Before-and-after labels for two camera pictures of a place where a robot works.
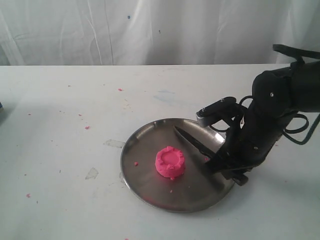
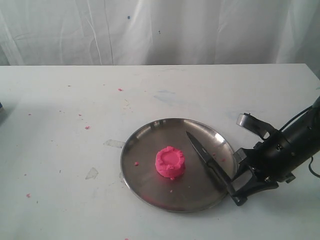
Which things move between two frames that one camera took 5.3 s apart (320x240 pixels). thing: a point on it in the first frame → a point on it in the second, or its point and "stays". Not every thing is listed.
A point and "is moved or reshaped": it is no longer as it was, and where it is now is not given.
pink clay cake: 170,162 stays
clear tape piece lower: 93,173 stays
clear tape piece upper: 114,143 stays
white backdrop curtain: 89,32 stays
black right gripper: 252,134 → 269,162
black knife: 205,149 is moved or reshaped
